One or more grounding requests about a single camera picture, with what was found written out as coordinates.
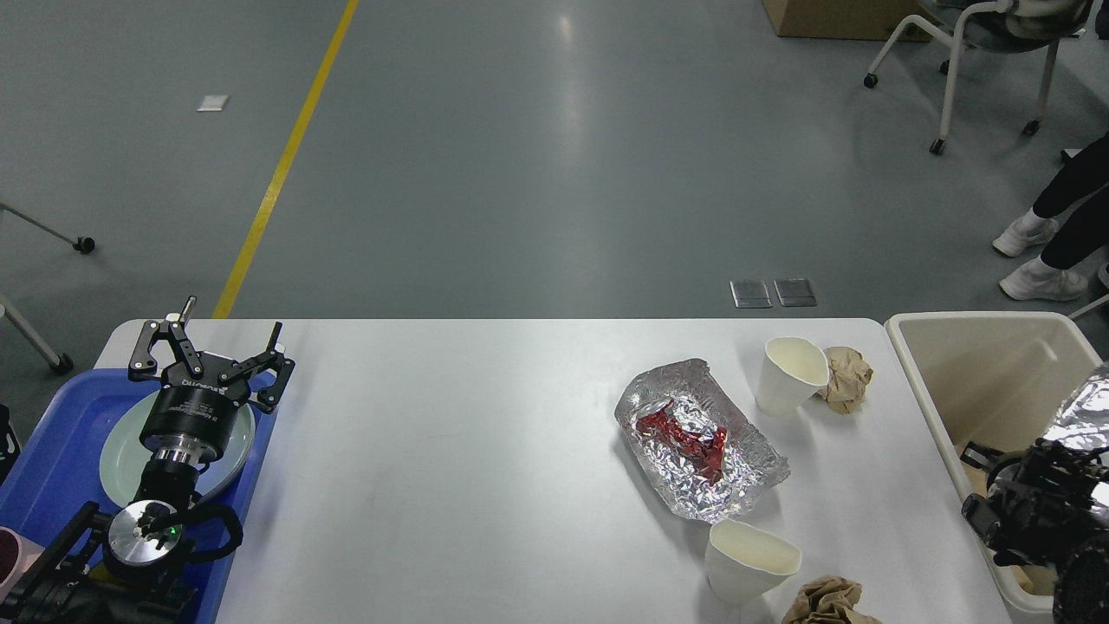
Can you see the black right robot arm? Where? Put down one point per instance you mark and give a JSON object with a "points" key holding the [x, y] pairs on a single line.
{"points": [[1080, 594]]}

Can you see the beige plastic bin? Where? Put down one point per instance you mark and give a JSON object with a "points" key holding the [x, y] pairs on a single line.
{"points": [[993, 378]]}

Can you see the left floor outlet plate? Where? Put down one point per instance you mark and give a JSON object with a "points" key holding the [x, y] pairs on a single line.
{"points": [[751, 294]]}

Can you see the pink mug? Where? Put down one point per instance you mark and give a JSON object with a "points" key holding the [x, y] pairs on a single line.
{"points": [[17, 550]]}

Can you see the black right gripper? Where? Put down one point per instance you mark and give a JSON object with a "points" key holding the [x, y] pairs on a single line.
{"points": [[1040, 508]]}

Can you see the person in black pants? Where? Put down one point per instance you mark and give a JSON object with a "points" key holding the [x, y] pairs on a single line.
{"points": [[1069, 220]]}

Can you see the floor outlet plate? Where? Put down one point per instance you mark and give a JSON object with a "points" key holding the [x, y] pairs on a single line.
{"points": [[751, 294], [795, 293]]}

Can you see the right floor outlet plate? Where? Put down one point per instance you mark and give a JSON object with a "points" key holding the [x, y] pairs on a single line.
{"points": [[795, 293]]}

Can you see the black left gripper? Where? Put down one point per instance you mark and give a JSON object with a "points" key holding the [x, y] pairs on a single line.
{"points": [[195, 412]]}

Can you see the crumpled brown paper ball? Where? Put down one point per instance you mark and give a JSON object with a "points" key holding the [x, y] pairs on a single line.
{"points": [[849, 376], [828, 599]]}

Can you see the cardboard box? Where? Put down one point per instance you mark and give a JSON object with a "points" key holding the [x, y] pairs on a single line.
{"points": [[839, 20]]}

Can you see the white office chair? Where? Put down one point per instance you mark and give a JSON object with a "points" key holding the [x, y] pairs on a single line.
{"points": [[994, 26]]}

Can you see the crushed red can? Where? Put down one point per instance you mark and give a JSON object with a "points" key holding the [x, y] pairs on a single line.
{"points": [[700, 443]]}

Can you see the white paper cup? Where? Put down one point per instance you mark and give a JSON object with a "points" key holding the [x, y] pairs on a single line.
{"points": [[793, 371], [742, 562]]}

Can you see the green plate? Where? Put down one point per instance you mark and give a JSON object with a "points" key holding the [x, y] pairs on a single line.
{"points": [[123, 456]]}

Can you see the chair leg with caster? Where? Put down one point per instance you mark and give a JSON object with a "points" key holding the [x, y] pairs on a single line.
{"points": [[82, 245]]}

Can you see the foil tray with red wrapper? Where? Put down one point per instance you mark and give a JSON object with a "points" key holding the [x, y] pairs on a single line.
{"points": [[751, 465]]}

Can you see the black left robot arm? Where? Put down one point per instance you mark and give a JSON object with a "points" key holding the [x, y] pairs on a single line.
{"points": [[127, 566]]}

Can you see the blue plastic tray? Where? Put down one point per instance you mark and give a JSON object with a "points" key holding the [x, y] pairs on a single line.
{"points": [[59, 471]]}

